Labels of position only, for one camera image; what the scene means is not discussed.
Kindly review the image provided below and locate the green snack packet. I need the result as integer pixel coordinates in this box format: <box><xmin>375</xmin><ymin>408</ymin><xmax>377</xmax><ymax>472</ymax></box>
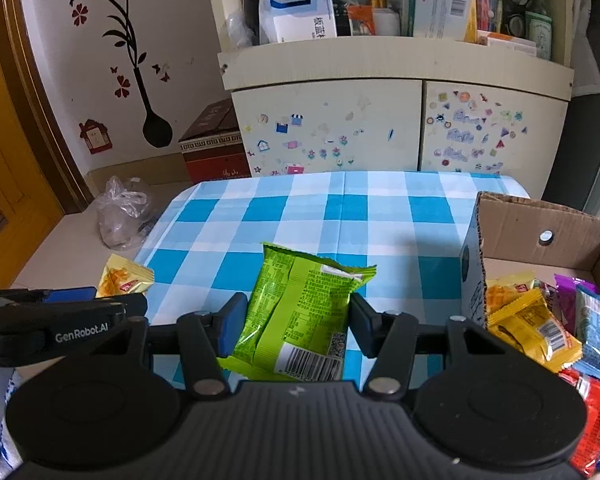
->
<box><xmin>219</xmin><ymin>243</ymin><xmax>376</xmax><ymax>382</ymax></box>

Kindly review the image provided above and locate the yellow waffle snack packet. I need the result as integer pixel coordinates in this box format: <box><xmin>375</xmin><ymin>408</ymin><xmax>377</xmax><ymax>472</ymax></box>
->
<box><xmin>96</xmin><ymin>254</ymin><xmax>155</xmax><ymax>298</ymax></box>

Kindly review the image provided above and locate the yellow snack bag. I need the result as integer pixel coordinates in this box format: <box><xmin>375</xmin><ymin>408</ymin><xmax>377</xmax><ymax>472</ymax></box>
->
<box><xmin>486</xmin><ymin>288</ymin><xmax>582</xmax><ymax>373</ymax></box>

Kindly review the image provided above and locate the purple snack bag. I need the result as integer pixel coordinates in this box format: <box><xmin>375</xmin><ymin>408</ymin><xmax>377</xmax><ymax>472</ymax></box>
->
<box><xmin>550</xmin><ymin>274</ymin><xmax>598</xmax><ymax>335</ymax></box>

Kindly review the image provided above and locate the light blue snack packet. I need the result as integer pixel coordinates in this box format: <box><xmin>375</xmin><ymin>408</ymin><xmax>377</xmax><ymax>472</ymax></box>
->
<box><xmin>574</xmin><ymin>284</ymin><xmax>600</xmax><ymax>380</ymax></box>

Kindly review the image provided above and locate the red snack bag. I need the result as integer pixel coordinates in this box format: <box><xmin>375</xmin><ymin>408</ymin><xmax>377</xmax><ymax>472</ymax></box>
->
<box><xmin>559</xmin><ymin>370</ymin><xmax>600</xmax><ymax>478</ymax></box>

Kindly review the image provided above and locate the blue checkered tablecloth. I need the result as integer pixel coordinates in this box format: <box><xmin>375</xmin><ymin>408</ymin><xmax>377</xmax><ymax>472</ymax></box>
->
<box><xmin>134</xmin><ymin>169</ymin><xmax>531</xmax><ymax>391</ymax></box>

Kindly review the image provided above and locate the yellow wooden door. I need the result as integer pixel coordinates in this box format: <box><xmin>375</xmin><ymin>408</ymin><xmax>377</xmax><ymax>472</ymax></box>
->
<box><xmin>0</xmin><ymin>0</ymin><xmax>93</xmax><ymax>289</ymax></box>

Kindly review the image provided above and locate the clear plastic bag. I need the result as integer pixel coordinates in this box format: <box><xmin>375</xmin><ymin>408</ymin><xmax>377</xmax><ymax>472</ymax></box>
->
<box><xmin>95</xmin><ymin>176</ymin><xmax>159</xmax><ymax>250</ymax></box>

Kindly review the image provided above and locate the brown cardboard box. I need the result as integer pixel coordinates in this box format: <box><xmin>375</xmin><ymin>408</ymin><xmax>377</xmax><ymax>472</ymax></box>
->
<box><xmin>460</xmin><ymin>192</ymin><xmax>600</xmax><ymax>326</ymax></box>

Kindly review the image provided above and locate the red brown gift box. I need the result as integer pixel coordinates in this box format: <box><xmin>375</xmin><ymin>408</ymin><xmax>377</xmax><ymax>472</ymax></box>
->
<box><xmin>178</xmin><ymin>98</ymin><xmax>251</xmax><ymax>184</ymax></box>

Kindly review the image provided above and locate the cream cabinet with stickers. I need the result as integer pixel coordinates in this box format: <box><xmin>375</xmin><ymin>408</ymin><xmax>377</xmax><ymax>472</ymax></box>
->
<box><xmin>211</xmin><ymin>0</ymin><xmax>573</xmax><ymax>195</ymax></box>

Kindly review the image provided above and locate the white medicine box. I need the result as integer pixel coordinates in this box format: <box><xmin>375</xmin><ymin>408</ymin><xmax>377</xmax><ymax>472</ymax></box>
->
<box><xmin>406</xmin><ymin>0</ymin><xmax>472</xmax><ymax>41</ymax></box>

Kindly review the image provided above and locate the white blue carton box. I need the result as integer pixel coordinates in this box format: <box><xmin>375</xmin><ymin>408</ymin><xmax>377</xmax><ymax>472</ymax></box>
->
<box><xmin>259</xmin><ymin>0</ymin><xmax>337</xmax><ymax>44</ymax></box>

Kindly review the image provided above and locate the green glass bottle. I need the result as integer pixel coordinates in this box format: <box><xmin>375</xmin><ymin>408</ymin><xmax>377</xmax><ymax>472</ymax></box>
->
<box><xmin>526</xmin><ymin>0</ymin><xmax>553</xmax><ymax>61</ymax></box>

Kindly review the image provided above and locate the red wall socket frame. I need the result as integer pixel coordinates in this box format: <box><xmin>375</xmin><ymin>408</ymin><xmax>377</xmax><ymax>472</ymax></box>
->
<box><xmin>79</xmin><ymin>119</ymin><xmax>112</xmax><ymax>155</ymax></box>

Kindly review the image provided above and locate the black vase wall decal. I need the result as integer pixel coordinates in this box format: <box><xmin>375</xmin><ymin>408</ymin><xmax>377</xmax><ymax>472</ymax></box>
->
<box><xmin>102</xmin><ymin>0</ymin><xmax>173</xmax><ymax>148</ymax></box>

